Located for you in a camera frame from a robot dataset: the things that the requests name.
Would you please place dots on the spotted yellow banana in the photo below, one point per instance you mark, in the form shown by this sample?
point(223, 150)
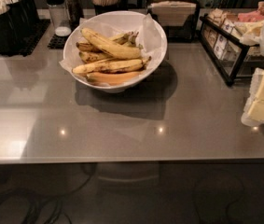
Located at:
point(110, 47)

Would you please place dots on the back right banana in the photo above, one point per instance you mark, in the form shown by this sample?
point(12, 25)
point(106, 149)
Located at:
point(126, 39)

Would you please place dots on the long front banana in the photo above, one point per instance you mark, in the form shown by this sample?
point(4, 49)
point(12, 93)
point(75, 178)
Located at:
point(112, 66)

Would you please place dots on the small black shaker mat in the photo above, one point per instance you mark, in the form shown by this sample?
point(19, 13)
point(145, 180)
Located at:
point(57, 42)

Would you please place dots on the dark pepper shaker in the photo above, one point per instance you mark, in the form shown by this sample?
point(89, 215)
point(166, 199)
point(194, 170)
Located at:
point(75, 12)

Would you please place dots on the white bowl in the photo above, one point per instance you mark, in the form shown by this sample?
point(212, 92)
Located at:
point(150, 35)

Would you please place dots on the black wire condiment rack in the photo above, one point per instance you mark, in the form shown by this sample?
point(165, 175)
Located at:
point(234, 61)

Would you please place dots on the back left banana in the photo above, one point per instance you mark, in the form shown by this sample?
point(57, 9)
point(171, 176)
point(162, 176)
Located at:
point(85, 46)

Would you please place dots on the black rear cutlery cup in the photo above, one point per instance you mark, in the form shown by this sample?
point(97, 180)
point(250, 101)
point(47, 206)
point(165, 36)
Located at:
point(30, 13)

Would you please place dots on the salt shaker black lid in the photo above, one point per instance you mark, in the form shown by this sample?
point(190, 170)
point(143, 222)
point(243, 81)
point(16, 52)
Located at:
point(59, 18)

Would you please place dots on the middle left banana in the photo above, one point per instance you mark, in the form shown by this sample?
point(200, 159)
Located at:
point(91, 57)

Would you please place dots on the black rubber mat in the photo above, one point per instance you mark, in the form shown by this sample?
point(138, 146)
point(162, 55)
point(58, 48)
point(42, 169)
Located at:
point(31, 40)

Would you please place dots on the pink sweetener packets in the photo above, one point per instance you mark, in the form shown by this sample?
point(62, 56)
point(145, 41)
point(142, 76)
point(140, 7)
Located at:
point(252, 16)

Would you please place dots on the black napkin holder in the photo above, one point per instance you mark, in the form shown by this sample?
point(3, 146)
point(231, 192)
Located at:
point(178, 18)

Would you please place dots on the bottom front banana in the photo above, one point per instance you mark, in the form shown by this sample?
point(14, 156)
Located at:
point(99, 78)

